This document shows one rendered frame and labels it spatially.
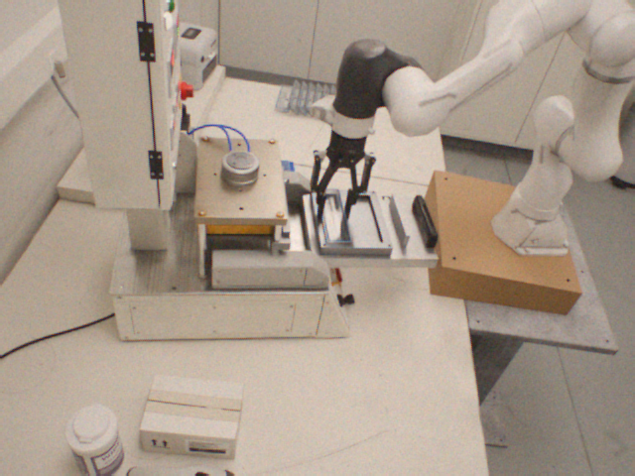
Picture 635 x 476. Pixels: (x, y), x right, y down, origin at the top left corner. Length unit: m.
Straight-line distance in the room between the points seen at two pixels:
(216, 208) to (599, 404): 1.89
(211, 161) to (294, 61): 2.55
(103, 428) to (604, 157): 1.15
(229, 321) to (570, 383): 1.66
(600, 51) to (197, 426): 1.02
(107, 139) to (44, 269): 0.64
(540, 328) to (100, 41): 1.24
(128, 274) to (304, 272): 0.37
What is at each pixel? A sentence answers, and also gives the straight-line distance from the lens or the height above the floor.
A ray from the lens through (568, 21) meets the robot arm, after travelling 1.12.
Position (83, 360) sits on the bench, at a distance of 1.32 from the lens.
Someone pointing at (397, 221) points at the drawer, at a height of 0.99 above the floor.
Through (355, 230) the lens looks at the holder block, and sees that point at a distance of 1.25.
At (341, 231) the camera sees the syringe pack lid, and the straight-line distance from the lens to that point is 1.22.
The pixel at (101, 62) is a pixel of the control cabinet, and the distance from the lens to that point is 0.87.
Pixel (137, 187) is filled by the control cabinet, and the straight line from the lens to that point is 0.99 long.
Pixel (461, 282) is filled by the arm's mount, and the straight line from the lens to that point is 1.48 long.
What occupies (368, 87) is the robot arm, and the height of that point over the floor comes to 1.35.
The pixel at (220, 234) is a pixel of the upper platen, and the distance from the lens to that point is 1.14.
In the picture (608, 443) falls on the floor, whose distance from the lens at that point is 2.47.
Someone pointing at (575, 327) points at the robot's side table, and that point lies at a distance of 1.63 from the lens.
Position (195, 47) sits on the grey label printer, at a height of 0.96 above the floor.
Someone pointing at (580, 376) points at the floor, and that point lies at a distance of 2.59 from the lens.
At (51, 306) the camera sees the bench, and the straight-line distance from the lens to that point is 1.43.
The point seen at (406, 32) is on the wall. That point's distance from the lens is 3.60.
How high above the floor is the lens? 1.83
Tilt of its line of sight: 43 degrees down
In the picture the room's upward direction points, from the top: 11 degrees clockwise
